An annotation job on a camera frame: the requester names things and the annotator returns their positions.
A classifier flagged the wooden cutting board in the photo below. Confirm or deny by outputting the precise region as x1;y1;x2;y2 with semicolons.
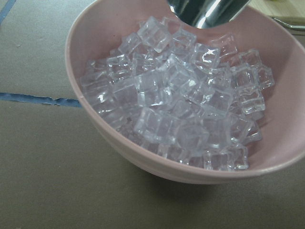
249;0;305;31

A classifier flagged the pink bowl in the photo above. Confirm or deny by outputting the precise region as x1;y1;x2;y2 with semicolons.
65;0;305;184

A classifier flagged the clear ice cubes pile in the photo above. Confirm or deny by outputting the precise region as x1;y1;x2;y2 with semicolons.
79;17;275;171

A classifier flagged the metal ice scoop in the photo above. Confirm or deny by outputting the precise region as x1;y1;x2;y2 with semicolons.
167;0;250;29

